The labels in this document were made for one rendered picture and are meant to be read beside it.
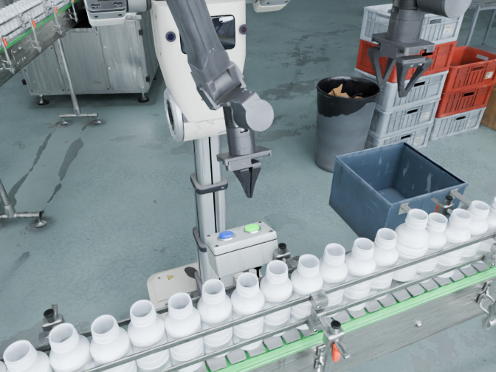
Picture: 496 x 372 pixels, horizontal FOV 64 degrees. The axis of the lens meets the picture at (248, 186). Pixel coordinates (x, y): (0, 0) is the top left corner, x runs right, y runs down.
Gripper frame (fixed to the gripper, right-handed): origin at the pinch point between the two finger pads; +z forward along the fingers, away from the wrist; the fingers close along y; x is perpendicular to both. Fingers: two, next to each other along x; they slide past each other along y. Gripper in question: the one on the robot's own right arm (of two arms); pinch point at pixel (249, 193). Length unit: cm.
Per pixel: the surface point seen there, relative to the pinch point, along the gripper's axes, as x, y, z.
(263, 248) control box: -4.7, -0.1, 11.0
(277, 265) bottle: -16.5, -2.1, 9.0
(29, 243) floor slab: 183, -84, 60
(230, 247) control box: -4.7, -7.1, 8.8
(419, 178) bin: 37, 80, 23
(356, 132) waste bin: 163, 141, 30
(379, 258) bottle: -18.4, 18.7, 13.3
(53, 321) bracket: -7.2, -41.3, 11.8
